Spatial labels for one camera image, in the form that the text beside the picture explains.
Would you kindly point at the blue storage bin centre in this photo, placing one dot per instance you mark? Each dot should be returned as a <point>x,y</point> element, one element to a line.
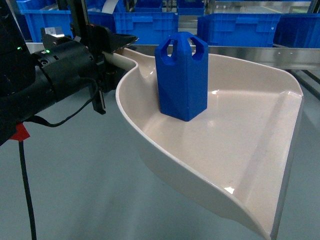
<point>151,28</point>

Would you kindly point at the beige plastic dustpan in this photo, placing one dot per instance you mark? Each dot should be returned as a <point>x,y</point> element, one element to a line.
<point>234,158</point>

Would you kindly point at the blue plastic part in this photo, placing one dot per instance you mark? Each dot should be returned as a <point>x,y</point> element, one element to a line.
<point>182,64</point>

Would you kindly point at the blue storage bin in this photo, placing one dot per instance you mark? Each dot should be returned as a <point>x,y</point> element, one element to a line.
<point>39,16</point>
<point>151,28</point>
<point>238,29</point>

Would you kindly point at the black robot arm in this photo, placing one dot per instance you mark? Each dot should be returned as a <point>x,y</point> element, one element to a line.
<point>32,82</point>

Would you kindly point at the blue storage bin right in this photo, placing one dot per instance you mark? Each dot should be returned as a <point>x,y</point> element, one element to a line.
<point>238,29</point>

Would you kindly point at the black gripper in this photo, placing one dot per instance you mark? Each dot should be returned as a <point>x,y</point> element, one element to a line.
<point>67,65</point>

